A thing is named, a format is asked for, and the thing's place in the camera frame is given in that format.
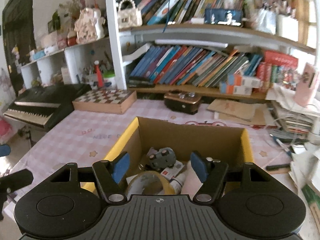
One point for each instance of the black Yamaha keyboard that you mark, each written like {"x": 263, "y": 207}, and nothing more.
{"x": 45, "y": 107}

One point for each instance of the yellow cardboard box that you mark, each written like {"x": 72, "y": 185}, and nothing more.
{"x": 228, "y": 144}

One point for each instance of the staples box with cat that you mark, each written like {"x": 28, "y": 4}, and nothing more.
{"x": 171, "y": 172}

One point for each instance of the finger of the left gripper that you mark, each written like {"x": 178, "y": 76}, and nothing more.
{"x": 12, "y": 183}
{"x": 5, "y": 150}

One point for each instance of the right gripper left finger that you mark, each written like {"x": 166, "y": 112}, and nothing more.
{"x": 108, "y": 175}

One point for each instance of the dark brown small radio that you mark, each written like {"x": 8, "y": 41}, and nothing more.
{"x": 184, "y": 102}

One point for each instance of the green lid white jar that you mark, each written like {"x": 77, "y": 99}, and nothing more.
{"x": 109, "y": 78}

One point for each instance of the pink phone stand box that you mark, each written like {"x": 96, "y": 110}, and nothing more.
{"x": 307, "y": 85}

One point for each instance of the white quilted handbag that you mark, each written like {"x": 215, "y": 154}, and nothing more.
{"x": 128, "y": 18}

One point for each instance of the grey toy car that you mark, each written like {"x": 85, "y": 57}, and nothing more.
{"x": 161, "y": 159}

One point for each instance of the pink checkered tablecloth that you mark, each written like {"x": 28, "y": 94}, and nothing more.
{"x": 85, "y": 137}

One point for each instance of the white bookshelf unit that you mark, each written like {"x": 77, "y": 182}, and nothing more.
{"x": 197, "y": 34}

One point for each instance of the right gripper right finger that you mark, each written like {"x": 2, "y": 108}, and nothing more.
{"x": 211, "y": 174}

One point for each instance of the white spray bottle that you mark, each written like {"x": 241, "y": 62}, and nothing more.
{"x": 178, "y": 182}

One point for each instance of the wooden chess board box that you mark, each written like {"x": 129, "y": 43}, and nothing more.
{"x": 106, "y": 101}

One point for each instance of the pink plush pig toy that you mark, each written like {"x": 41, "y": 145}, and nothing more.
{"x": 191, "y": 182}

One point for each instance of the row of leaning books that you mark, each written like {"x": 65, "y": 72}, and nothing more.
{"x": 190, "y": 65}

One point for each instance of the yellow tape roll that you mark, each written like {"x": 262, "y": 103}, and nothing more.
{"x": 149, "y": 183}

